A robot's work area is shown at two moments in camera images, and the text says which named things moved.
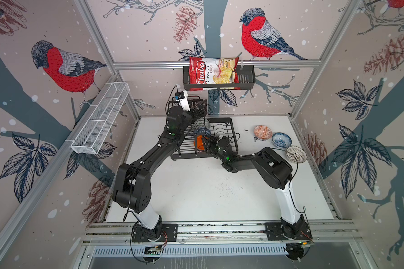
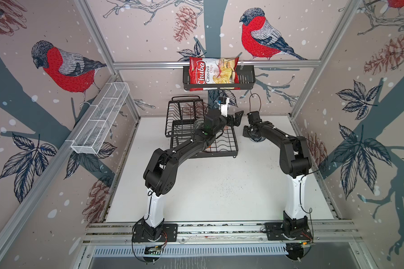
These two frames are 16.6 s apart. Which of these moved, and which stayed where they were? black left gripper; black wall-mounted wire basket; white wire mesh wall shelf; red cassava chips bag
Moved: black left gripper
Stayed: black wall-mounted wire basket; white wire mesh wall shelf; red cassava chips bag
